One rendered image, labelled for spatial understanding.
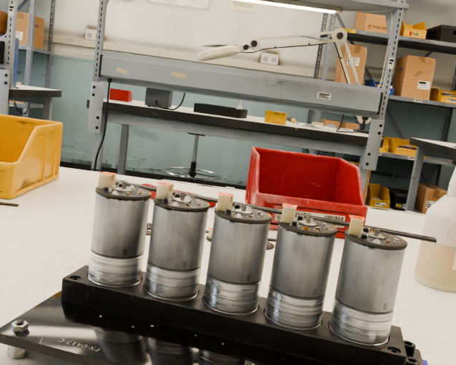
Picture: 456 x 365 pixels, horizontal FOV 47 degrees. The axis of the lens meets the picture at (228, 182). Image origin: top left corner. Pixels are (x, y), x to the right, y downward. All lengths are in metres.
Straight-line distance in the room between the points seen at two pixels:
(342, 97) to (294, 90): 0.22
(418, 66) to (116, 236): 4.19
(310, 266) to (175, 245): 0.06
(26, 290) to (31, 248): 0.07
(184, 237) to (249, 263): 0.03
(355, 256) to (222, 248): 0.05
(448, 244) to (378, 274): 0.17
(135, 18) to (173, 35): 0.34
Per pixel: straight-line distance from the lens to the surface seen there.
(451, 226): 0.38
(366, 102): 2.51
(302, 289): 0.22
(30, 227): 0.40
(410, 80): 4.36
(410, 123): 4.80
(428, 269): 0.39
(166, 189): 0.23
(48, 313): 0.24
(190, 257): 0.23
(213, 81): 2.44
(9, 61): 2.69
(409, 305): 0.35
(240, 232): 0.22
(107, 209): 0.23
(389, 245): 0.22
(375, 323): 0.22
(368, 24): 4.21
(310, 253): 0.21
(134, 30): 4.68
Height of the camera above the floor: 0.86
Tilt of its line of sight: 9 degrees down
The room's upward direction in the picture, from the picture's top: 8 degrees clockwise
